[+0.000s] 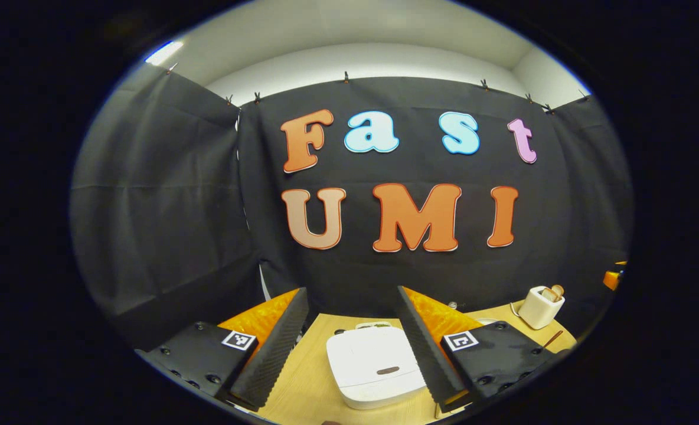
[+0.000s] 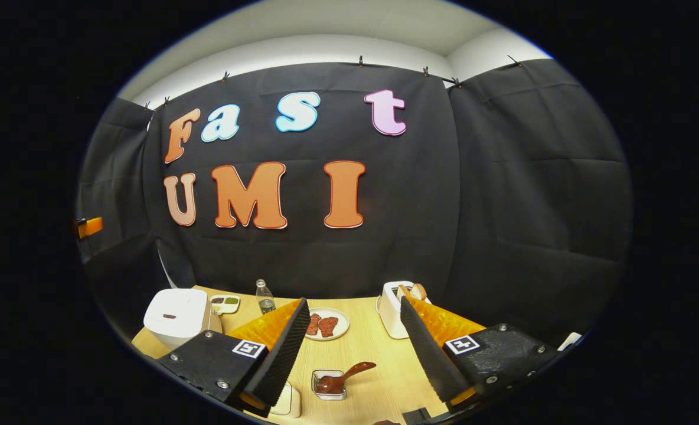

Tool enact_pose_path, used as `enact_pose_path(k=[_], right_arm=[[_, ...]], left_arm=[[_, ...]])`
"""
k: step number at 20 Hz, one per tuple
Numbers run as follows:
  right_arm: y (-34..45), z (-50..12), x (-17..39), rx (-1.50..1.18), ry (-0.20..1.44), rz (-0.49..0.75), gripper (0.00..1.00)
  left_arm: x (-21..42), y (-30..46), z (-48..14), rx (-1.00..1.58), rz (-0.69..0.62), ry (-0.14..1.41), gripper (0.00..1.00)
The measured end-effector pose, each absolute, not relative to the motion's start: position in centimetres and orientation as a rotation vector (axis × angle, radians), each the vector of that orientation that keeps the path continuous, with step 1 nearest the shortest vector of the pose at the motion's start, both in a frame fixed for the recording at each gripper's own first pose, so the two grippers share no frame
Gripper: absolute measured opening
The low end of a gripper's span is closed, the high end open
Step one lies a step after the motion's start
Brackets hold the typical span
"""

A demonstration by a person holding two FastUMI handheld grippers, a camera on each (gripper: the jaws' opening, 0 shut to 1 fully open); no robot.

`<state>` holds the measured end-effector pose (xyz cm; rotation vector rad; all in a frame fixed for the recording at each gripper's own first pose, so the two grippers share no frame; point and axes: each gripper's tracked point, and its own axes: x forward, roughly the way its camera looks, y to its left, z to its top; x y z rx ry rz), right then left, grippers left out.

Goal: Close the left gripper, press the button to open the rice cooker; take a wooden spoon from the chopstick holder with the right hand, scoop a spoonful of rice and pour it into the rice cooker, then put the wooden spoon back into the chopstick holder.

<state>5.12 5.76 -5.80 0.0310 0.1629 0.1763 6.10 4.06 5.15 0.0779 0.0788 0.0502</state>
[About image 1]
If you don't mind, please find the white rice cooker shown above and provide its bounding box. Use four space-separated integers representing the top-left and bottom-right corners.
326 322 427 411

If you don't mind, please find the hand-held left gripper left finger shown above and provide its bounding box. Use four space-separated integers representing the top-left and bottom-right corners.
134 287 310 412

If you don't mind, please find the black backdrop cloth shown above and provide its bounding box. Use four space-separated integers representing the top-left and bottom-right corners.
69 62 633 349

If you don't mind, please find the white toaster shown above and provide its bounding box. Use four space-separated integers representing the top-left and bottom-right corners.
518 286 566 330

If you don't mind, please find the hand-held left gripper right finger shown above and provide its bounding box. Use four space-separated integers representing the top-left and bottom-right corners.
395 286 569 414

